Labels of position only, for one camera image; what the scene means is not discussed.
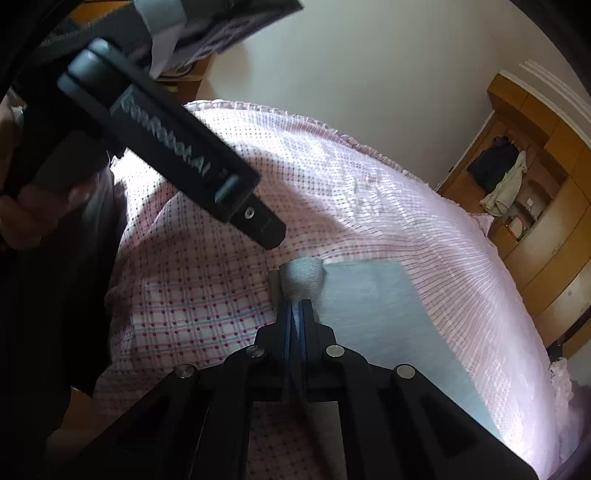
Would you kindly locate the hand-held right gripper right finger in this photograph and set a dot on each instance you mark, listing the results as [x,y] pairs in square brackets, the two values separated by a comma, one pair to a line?
[302,318]

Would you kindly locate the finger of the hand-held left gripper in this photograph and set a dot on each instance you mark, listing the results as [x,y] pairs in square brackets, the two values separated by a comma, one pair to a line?
[263,226]

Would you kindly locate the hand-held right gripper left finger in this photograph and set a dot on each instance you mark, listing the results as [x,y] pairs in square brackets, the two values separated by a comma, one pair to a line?
[287,318]

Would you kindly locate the light blue pants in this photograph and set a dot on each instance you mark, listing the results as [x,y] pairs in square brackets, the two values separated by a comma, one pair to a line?
[369,314]

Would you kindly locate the person's left hand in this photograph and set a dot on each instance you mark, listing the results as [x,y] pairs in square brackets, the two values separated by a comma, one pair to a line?
[32,217]

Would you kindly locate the wooden desk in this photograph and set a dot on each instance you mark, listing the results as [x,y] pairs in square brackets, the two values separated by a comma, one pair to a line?
[194,76]

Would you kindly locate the pink checked blanket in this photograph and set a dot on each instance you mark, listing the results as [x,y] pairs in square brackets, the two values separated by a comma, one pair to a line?
[369,184]

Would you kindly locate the person's dark clothing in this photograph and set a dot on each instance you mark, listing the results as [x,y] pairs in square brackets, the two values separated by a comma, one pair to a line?
[51,332]

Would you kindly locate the small white box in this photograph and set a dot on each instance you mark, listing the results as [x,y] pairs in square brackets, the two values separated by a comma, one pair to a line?
[517,228]

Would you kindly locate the dark hanging jacket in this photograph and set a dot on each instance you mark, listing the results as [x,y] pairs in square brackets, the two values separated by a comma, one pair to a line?
[491,161]

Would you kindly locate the cream hanging garment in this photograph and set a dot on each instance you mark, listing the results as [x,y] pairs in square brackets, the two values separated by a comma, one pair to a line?
[505,191]

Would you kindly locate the wooden wardrobe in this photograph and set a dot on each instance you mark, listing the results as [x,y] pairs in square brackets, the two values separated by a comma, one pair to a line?
[554,258]

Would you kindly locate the pink crumpled cloth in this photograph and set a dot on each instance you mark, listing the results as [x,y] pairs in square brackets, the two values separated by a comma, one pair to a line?
[561,387]

